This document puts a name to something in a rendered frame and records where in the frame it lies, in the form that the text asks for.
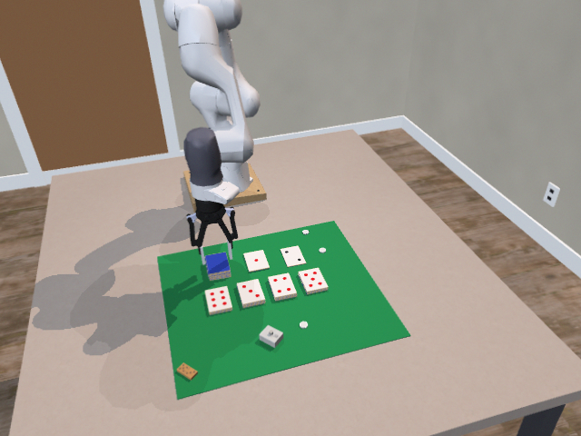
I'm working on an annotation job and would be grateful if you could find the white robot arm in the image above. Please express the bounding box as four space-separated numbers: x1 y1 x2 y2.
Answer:
163 0 261 204

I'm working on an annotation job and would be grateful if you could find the white card with black dots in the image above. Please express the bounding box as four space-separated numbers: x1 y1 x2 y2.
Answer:
281 246 306 267

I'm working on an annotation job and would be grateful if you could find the white playing card with red pips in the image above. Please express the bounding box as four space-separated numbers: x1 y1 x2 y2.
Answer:
268 273 297 298
299 268 329 292
237 279 265 305
243 250 270 272
205 286 232 313

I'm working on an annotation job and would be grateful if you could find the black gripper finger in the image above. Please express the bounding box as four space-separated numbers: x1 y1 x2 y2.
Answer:
214 207 238 260
186 213 210 265

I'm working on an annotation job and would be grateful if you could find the blue rectangular card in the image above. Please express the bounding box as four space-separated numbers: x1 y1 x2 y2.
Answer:
205 252 231 275

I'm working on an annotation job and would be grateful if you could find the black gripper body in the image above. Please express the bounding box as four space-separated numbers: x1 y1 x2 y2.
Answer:
195 199 226 224

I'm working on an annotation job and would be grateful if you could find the green felt mat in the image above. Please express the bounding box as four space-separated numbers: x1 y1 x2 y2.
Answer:
157 221 410 400

